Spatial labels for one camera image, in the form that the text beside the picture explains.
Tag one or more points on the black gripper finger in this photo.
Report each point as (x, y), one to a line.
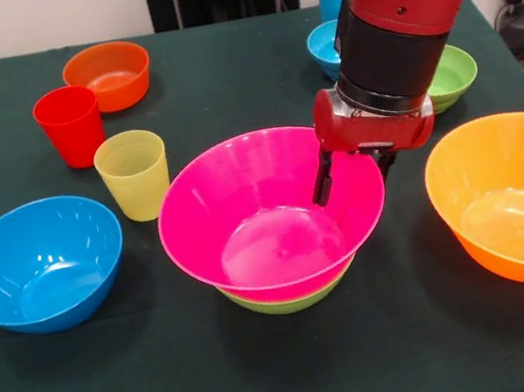
(323, 180)
(387, 164)

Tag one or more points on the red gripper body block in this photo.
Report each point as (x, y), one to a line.
(372, 128)

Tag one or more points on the large pink bowl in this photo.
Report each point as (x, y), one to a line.
(240, 184)

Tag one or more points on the large green bowl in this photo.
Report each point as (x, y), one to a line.
(286, 306)

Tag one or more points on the small blue bowl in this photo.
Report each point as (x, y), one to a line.
(323, 50)

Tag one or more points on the small green bowl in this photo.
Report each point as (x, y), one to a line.
(457, 80)

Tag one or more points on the large orange bowl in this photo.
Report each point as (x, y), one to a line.
(505, 163)

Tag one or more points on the yellow cup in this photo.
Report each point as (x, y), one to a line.
(138, 187)

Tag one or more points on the small red-orange bowl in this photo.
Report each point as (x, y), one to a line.
(116, 59)

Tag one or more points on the dark green tablecloth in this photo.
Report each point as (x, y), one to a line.
(173, 384)

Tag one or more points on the red cup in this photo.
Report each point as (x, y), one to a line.
(73, 133)

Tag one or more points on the large blue bowl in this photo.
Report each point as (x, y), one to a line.
(41, 265)

